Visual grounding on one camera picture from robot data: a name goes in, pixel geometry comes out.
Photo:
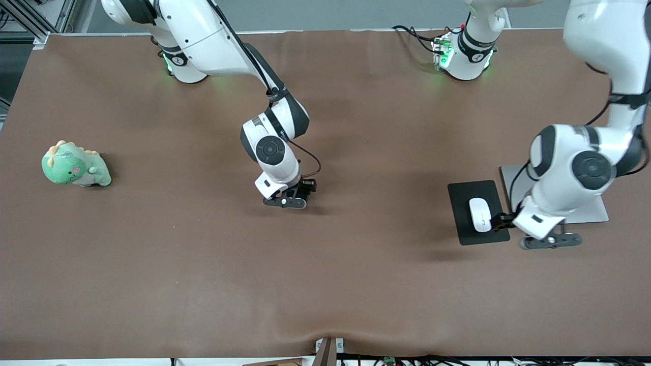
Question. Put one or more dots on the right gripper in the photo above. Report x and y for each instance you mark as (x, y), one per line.
(306, 185)

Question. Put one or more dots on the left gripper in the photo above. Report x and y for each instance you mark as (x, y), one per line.
(505, 219)

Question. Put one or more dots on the white computer mouse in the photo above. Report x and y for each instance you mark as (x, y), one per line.
(480, 213)

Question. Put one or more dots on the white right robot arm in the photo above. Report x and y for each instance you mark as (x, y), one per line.
(203, 40)

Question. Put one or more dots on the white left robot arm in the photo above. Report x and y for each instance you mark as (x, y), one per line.
(595, 30)

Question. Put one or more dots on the black mouse pad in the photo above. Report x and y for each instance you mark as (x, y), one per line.
(460, 213)

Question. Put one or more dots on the silver laptop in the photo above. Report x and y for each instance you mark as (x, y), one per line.
(592, 211)

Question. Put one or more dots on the brown table cover mat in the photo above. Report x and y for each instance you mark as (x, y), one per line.
(325, 279)

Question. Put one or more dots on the green dinosaur plush toy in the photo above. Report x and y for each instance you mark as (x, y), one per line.
(68, 168)

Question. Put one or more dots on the metal mount bracket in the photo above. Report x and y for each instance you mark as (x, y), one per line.
(328, 356)

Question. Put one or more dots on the aluminium frame profile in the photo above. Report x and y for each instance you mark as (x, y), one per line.
(63, 12)

